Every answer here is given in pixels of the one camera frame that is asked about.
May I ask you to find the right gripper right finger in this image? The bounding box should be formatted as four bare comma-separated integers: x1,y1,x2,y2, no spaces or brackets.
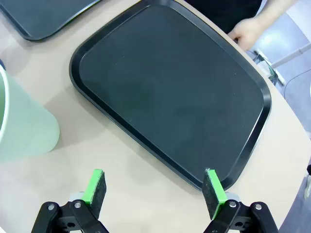
202,168,279,233

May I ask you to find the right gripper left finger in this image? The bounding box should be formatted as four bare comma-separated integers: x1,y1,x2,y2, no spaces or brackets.
31,169,110,233

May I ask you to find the pale green plastic cup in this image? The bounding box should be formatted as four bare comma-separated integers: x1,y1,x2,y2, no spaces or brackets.
0,59,61,163

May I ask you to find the person's left forearm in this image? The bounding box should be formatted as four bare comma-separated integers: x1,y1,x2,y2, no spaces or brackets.
255,0,299,29

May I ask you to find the person's left hand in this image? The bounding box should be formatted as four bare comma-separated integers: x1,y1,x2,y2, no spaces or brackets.
228,17,266,51

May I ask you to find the black plastic serving tray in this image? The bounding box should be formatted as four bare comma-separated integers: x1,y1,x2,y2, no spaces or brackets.
69,0,272,192
0,0,102,42

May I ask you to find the person's black-shirted torso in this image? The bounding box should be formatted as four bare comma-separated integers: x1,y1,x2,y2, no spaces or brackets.
184,0,263,34

